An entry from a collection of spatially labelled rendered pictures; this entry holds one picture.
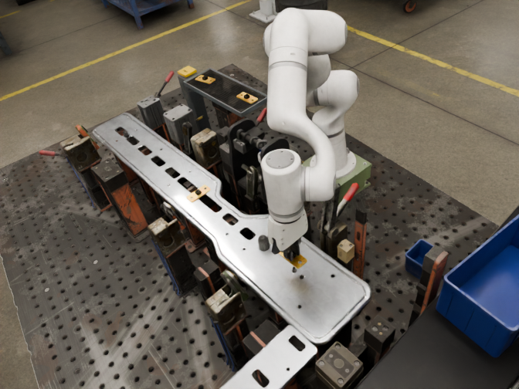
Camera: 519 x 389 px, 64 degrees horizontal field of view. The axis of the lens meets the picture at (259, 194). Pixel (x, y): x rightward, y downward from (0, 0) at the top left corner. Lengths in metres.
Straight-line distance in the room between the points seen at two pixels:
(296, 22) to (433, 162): 2.20
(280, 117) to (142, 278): 0.97
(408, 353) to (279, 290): 0.35
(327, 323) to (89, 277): 1.02
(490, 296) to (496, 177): 1.95
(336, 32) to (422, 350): 0.79
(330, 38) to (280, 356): 0.79
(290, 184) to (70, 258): 1.21
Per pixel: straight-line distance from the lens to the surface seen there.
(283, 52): 0.98
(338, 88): 1.50
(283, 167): 0.87
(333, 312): 1.12
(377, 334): 1.01
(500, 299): 1.18
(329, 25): 1.14
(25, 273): 1.96
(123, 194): 1.68
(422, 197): 1.83
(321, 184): 0.89
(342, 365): 1.00
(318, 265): 1.20
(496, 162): 3.18
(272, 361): 1.07
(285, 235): 1.01
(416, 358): 1.06
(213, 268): 1.25
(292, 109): 0.93
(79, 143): 1.82
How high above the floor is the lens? 1.98
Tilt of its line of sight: 44 degrees down
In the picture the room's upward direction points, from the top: 10 degrees counter-clockwise
